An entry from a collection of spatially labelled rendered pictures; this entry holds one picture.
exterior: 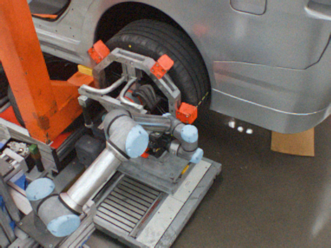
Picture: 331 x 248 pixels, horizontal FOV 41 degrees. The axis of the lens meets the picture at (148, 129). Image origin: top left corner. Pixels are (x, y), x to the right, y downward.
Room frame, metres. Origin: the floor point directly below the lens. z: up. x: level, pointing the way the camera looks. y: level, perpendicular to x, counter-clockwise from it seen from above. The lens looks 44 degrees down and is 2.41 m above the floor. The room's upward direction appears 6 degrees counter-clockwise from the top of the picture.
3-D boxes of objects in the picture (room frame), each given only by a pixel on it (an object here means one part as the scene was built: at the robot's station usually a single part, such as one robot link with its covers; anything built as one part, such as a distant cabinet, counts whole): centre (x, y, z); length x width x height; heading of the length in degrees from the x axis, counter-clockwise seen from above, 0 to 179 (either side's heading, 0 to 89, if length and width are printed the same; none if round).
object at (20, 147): (1.87, 0.79, 0.51); 0.20 x 0.14 x 0.13; 62
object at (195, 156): (1.42, -0.19, 0.85); 0.11 x 0.08 x 0.09; 53
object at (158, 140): (1.52, -0.06, 0.86); 0.12 x 0.08 x 0.09; 53
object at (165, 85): (1.89, 0.05, 0.85); 0.54 x 0.07 x 0.54; 53
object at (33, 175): (1.89, 0.82, 0.44); 0.43 x 0.17 x 0.03; 53
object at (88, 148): (2.13, 0.31, 0.26); 0.42 x 0.18 x 0.35; 143
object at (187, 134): (1.44, -0.18, 0.95); 0.11 x 0.08 x 0.11; 34
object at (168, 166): (2.03, -0.05, 0.32); 0.40 x 0.30 x 0.28; 53
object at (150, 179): (2.05, -0.02, 0.13); 0.50 x 0.36 x 0.10; 53
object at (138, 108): (1.74, 0.04, 1.03); 0.19 x 0.18 x 0.11; 143
